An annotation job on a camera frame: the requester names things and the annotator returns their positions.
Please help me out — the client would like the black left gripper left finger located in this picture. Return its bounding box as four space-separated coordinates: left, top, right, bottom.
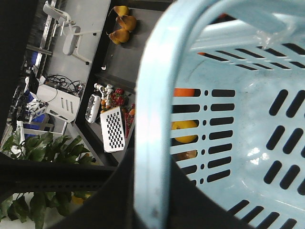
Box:
47 147 143 229

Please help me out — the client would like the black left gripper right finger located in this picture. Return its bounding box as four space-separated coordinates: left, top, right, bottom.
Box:
166 159 252 229

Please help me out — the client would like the light blue plastic basket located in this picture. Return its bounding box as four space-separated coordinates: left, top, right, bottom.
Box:
133 0 305 229

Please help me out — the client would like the potted green plant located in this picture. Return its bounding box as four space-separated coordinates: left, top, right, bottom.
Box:
0 128 98 229

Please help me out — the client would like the checkerboard calibration board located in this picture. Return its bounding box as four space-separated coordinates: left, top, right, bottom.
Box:
100 106 125 153

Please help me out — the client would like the yellow citrus fruit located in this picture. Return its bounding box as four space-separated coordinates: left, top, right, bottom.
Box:
172 120 198 144

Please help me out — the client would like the large orange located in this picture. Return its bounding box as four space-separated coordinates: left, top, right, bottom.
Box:
173 88 195 97

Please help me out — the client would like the black wooden produce stand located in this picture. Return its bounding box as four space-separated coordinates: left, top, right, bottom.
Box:
0 7 167 198

